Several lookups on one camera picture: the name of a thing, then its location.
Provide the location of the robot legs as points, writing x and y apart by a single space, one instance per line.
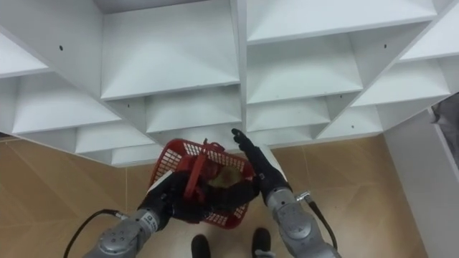
260 242

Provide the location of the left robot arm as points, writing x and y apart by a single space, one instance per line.
123 236

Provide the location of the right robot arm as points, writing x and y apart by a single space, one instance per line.
297 225

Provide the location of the red plastic basket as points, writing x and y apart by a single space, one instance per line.
172 159

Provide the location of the white cabinet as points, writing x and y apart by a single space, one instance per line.
423 186

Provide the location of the white shelf unit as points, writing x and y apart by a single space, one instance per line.
168 53

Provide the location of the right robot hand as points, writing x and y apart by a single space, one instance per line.
263 168

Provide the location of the yellow-green soft toy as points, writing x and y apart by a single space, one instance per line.
226 177

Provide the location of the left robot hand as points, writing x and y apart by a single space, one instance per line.
211 199

